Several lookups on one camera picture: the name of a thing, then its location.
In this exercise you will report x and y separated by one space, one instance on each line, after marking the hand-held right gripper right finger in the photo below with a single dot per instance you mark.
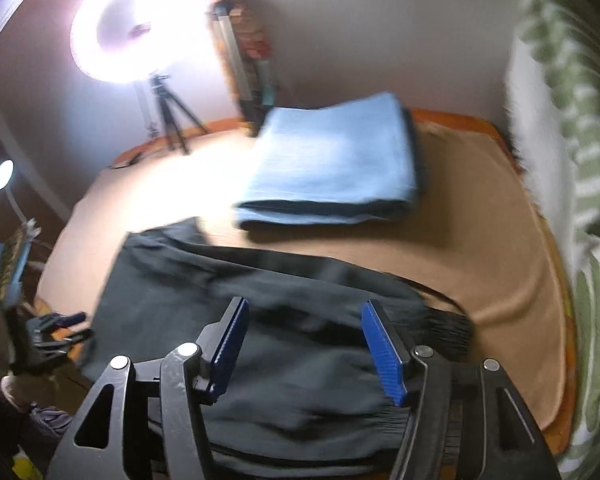
385 350

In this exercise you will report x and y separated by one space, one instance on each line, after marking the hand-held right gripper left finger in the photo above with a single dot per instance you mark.
227 350

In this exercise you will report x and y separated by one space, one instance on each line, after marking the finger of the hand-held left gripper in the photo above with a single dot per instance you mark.
62 342
60 320

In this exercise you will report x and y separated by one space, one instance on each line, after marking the black pants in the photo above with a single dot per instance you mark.
290 320

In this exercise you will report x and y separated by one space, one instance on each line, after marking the grey ribbed cloth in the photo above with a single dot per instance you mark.
50 417

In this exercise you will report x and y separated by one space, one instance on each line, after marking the dark patterned object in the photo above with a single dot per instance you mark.
9 265

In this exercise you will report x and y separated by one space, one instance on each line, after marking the tan bed sheet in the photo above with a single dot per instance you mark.
480 240

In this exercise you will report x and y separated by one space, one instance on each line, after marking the small round lamp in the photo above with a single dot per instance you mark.
2 175

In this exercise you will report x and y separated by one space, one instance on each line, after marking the folded blue towel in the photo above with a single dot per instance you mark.
330 160

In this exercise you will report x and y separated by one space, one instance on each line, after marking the black tripod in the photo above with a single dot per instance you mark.
172 120

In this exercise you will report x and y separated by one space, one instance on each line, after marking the colourful leaning board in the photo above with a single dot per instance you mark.
245 60

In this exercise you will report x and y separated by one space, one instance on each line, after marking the green striped white curtain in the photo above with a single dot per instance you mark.
575 110

